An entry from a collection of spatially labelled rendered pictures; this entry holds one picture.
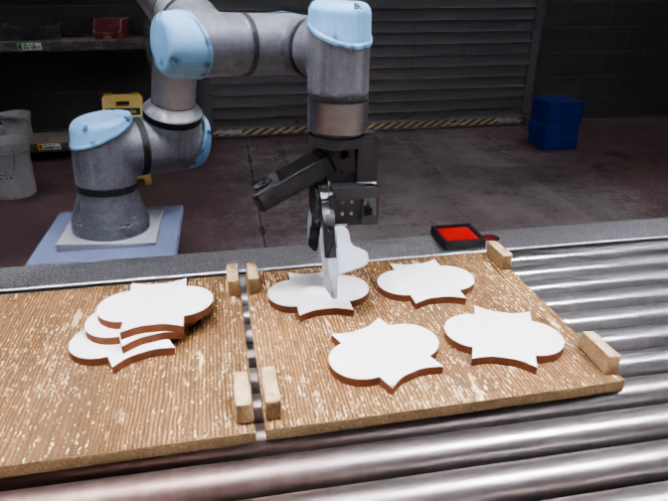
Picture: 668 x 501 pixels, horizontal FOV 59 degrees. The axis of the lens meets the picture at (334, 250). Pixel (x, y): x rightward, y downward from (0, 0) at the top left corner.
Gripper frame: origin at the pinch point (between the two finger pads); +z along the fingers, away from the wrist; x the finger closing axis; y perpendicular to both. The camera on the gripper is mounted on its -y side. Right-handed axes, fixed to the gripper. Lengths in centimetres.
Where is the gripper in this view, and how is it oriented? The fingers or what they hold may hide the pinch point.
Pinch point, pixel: (318, 273)
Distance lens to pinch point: 82.3
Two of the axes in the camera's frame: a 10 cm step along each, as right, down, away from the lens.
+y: 9.8, -0.6, 1.9
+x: -2.0, -4.2, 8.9
